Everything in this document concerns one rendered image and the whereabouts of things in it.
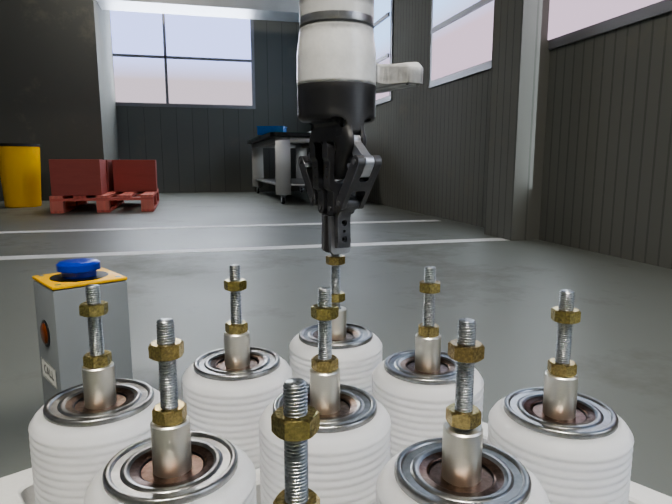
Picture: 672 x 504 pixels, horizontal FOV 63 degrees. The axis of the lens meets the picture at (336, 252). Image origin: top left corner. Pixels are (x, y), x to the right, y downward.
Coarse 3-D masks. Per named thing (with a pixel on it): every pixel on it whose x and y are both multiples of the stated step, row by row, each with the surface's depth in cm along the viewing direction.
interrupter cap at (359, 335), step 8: (304, 328) 58; (312, 328) 58; (352, 328) 58; (360, 328) 58; (304, 336) 55; (312, 336) 55; (352, 336) 56; (360, 336) 55; (368, 336) 55; (312, 344) 53; (336, 344) 52; (344, 344) 53; (352, 344) 53; (360, 344) 53
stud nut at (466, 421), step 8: (448, 408) 31; (448, 416) 30; (456, 416) 30; (464, 416) 30; (472, 416) 30; (480, 416) 30; (456, 424) 30; (464, 424) 30; (472, 424) 30; (480, 424) 30
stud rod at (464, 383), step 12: (468, 324) 29; (468, 336) 29; (456, 372) 30; (468, 372) 30; (456, 384) 30; (468, 384) 30; (456, 396) 30; (468, 396) 30; (456, 408) 30; (468, 408) 30
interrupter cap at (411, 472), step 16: (416, 448) 34; (432, 448) 34; (496, 448) 33; (400, 464) 32; (416, 464) 32; (432, 464) 32; (496, 464) 32; (512, 464) 32; (400, 480) 30; (416, 480) 30; (432, 480) 30; (496, 480) 30; (512, 480) 30; (528, 480) 30; (416, 496) 29; (432, 496) 29; (448, 496) 29; (464, 496) 29; (480, 496) 29; (496, 496) 29; (512, 496) 29; (528, 496) 29
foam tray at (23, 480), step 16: (0, 480) 43; (16, 480) 43; (32, 480) 43; (256, 480) 43; (0, 496) 41; (16, 496) 41; (32, 496) 43; (256, 496) 43; (640, 496) 41; (656, 496) 41
